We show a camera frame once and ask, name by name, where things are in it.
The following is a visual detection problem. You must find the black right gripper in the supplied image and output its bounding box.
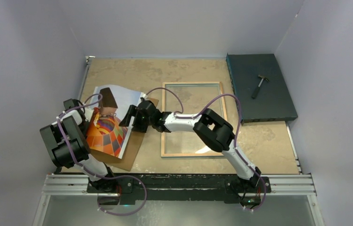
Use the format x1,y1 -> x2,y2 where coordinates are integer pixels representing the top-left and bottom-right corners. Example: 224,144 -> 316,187
120,105 -> 154,133

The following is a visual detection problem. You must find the hot air balloon photo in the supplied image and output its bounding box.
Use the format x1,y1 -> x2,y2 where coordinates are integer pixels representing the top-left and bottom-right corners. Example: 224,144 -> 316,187
86,85 -> 145,159

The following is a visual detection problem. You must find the brown backing board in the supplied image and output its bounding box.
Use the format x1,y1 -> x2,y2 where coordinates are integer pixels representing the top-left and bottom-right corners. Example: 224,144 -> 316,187
86,106 -> 145,171

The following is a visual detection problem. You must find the blue wooden picture frame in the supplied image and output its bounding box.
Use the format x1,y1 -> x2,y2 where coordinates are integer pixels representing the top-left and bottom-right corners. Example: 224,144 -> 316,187
160,81 -> 229,158

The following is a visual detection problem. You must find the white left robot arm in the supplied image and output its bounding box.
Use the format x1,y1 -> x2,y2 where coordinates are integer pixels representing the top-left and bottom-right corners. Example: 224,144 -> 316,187
40,99 -> 135,193

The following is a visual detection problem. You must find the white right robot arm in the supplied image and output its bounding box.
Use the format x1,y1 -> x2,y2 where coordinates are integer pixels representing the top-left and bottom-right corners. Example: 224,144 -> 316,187
120,100 -> 261,192

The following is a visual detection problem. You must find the dark grey flat box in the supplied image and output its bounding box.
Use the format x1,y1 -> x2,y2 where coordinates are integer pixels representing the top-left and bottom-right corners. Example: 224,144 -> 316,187
226,54 -> 298,123

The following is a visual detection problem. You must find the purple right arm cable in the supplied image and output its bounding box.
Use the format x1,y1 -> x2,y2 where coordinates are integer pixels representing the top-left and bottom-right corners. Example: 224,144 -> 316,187
140,87 -> 267,213

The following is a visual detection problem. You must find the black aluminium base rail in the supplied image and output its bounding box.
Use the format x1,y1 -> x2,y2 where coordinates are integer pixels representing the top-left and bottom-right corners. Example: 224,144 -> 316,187
42,173 -> 316,206

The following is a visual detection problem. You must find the claw hammer with grey handle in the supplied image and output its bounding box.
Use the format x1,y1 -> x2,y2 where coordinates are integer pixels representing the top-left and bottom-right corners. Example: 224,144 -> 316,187
251,75 -> 270,99

